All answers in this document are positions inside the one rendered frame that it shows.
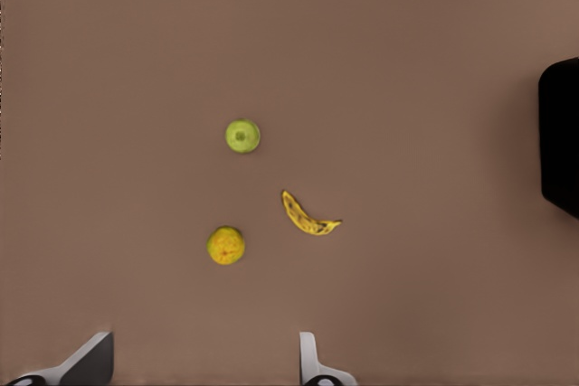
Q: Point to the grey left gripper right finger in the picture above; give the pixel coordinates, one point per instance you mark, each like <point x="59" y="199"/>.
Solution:
<point x="310" y="361"/>

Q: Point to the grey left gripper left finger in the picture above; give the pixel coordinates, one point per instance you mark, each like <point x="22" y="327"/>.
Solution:
<point x="86" y="361"/>

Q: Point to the green apple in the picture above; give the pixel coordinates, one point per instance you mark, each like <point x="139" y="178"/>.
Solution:
<point x="243" y="136"/>

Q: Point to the black storage box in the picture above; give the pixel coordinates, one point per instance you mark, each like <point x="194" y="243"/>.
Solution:
<point x="561" y="133"/>

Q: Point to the yellow-orange round fruit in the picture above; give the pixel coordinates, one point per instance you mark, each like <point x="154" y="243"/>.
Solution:
<point x="225" y="245"/>

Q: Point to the spotted yellow banana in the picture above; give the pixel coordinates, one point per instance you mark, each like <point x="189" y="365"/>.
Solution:
<point x="302" y="218"/>

